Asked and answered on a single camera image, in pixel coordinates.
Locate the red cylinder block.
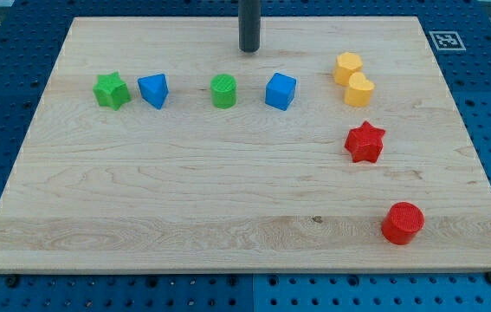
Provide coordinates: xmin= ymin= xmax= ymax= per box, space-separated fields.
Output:
xmin=381 ymin=202 xmax=425 ymax=245

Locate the green star block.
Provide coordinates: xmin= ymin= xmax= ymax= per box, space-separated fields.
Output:
xmin=93 ymin=72 xmax=132 ymax=111

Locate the black screw front left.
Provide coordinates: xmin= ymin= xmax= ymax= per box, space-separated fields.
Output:
xmin=4 ymin=275 xmax=20 ymax=289

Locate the wooden board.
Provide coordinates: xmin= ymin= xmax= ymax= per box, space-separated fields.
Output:
xmin=0 ymin=16 xmax=491 ymax=275

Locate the blue cube block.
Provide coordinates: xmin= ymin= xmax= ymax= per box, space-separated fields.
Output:
xmin=265 ymin=73 xmax=297 ymax=111

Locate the red star block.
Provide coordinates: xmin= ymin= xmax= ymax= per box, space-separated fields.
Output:
xmin=345 ymin=120 xmax=385 ymax=163

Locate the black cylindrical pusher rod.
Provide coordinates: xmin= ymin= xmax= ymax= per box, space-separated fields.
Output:
xmin=238 ymin=0 xmax=262 ymax=53

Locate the yellow hexagon block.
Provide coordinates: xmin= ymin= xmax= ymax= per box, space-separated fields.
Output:
xmin=333 ymin=52 xmax=363 ymax=86

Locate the green cylinder block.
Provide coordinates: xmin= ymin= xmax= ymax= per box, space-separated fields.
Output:
xmin=210 ymin=74 xmax=236 ymax=108

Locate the white fiducial marker tag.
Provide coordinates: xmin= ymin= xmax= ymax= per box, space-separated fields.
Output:
xmin=430 ymin=30 xmax=466 ymax=51

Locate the yellow heart block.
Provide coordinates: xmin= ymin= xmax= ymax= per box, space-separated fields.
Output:
xmin=344 ymin=72 xmax=375 ymax=107

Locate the blue triangle block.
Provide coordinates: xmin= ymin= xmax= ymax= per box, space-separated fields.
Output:
xmin=138 ymin=74 xmax=169 ymax=109

